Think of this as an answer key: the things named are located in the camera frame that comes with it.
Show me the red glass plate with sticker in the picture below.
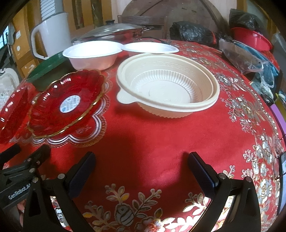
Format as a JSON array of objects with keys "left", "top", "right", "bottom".
[{"left": 28, "top": 70, "right": 106, "bottom": 138}]

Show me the dark green plastic bowl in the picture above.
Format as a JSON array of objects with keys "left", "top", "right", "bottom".
[{"left": 27, "top": 52, "right": 75, "bottom": 91}]

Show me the large white foam bowl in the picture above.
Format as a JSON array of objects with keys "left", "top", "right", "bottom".
[{"left": 63, "top": 41, "right": 123, "bottom": 70}]

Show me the small white foam bowl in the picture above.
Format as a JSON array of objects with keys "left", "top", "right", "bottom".
[{"left": 122, "top": 42, "right": 179, "bottom": 56}]

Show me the red glass plate plain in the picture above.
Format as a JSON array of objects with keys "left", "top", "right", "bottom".
[{"left": 1, "top": 82, "right": 36, "bottom": 144}]

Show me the white ornate chair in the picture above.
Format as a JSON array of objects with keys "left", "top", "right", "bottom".
[{"left": 0, "top": 68, "right": 19, "bottom": 109}]

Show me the red embroidered tablecloth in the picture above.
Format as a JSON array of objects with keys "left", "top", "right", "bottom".
[{"left": 0, "top": 39, "right": 286, "bottom": 232}]

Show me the cardboard box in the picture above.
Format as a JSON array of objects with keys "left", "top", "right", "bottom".
[{"left": 12, "top": 6, "right": 39, "bottom": 79}]

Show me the white electric kettle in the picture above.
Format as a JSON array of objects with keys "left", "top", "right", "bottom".
[{"left": 31, "top": 12, "right": 72, "bottom": 60}]

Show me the clear plastic bag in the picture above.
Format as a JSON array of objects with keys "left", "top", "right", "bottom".
[{"left": 219, "top": 39, "right": 270, "bottom": 74}]

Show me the steel pot with glass lid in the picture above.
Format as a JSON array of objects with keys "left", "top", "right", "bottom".
[{"left": 71, "top": 21, "right": 154, "bottom": 45}]

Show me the red plastic basin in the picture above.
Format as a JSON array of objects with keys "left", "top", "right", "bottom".
[{"left": 230, "top": 27, "right": 272, "bottom": 51}]

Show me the black plastic bag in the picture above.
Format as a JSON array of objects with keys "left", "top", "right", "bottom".
[{"left": 169, "top": 21, "right": 219, "bottom": 48}]

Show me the round wooden tabletop leaning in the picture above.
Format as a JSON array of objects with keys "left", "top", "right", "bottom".
[{"left": 118, "top": 0, "right": 229, "bottom": 36}]

